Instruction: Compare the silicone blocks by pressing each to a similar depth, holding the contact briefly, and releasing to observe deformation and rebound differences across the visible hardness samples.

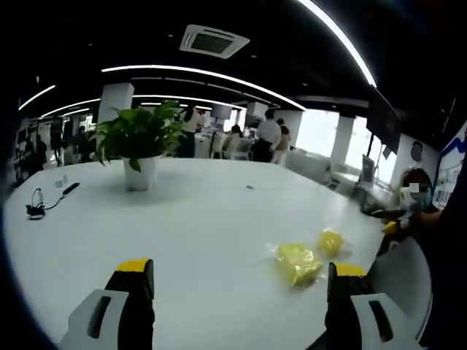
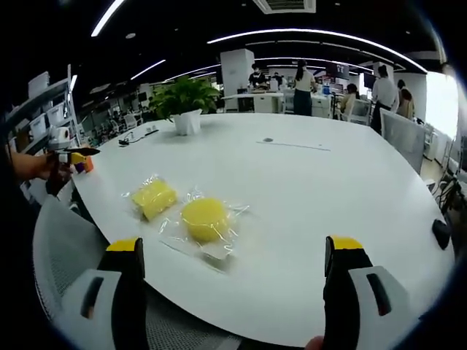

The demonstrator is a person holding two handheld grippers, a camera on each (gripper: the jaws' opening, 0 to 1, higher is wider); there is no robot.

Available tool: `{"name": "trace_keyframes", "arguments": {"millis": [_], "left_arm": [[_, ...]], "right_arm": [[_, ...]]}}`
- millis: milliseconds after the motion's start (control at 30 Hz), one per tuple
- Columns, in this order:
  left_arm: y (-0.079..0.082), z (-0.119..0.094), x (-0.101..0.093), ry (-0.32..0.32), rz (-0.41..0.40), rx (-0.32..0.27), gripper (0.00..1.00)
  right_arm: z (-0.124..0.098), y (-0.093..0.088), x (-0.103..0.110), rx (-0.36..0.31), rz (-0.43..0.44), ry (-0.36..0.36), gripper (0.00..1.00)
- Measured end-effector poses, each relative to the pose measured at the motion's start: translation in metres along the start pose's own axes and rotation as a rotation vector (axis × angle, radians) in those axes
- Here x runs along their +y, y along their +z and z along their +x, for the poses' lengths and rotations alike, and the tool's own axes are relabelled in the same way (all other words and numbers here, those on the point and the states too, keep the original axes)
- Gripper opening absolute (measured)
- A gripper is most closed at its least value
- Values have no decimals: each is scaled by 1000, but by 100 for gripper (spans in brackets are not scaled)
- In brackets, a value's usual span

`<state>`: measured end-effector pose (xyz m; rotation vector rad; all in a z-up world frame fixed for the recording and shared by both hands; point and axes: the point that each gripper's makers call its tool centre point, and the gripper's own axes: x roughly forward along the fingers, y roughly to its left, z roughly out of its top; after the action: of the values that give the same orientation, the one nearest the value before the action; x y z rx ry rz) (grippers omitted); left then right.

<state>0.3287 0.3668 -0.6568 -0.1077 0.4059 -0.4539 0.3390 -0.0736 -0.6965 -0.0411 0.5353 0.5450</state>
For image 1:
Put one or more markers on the green potted plant white pot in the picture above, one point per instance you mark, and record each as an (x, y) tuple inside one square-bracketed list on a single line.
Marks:
[(140, 135)]

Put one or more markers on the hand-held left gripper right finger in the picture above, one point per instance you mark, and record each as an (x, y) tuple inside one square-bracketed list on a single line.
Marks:
[(365, 321)]

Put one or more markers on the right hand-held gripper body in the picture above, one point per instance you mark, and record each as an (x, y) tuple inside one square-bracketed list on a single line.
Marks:
[(403, 197)]

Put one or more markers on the round wall sign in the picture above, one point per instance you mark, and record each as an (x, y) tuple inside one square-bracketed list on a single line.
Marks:
[(416, 151)]

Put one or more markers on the large yellow silicone block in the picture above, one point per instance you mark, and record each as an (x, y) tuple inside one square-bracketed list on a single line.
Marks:
[(297, 264)]

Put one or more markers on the black hanging screen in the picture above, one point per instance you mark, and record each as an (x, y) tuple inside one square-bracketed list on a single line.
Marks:
[(383, 120)]

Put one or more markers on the small white item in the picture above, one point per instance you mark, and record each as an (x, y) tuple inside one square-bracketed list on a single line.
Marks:
[(62, 181)]

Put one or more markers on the short ceiling light strip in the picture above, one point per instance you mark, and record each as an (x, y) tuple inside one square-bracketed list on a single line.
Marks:
[(36, 96)]

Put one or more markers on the long ceiling light strip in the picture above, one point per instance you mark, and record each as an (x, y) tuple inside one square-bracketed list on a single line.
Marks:
[(343, 40)]

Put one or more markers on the slim black device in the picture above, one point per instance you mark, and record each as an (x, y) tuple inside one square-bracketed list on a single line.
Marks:
[(70, 189)]

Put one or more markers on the standing monitor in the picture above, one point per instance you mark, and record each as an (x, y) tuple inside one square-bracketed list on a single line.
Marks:
[(367, 168)]

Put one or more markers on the white office chair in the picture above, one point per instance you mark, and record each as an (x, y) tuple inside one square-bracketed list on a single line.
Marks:
[(242, 150)]

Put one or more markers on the small yellow silicone block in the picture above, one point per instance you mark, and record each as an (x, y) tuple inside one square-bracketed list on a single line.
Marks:
[(330, 241)]

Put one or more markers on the wall poster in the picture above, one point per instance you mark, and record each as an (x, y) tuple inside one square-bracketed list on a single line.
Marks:
[(452, 171)]

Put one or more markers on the ceiling air conditioner vent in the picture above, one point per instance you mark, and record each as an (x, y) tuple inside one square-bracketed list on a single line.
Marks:
[(214, 41)]

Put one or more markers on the curved ceiling light strip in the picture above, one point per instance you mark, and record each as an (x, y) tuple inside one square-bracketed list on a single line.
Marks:
[(204, 73)]

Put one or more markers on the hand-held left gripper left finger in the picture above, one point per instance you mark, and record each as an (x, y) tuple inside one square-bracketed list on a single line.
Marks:
[(113, 321)]

